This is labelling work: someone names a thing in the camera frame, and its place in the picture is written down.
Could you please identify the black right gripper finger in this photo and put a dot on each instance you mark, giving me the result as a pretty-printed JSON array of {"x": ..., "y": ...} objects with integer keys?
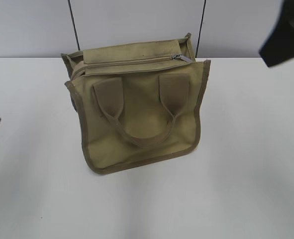
[{"x": 279, "y": 46}]

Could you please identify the silver zipper pull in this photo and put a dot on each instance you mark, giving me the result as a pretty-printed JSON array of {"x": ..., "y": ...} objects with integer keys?
[{"x": 181, "y": 57}]

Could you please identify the yellow canvas bag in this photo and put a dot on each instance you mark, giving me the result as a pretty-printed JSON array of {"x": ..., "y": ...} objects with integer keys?
[{"x": 136, "y": 106}]

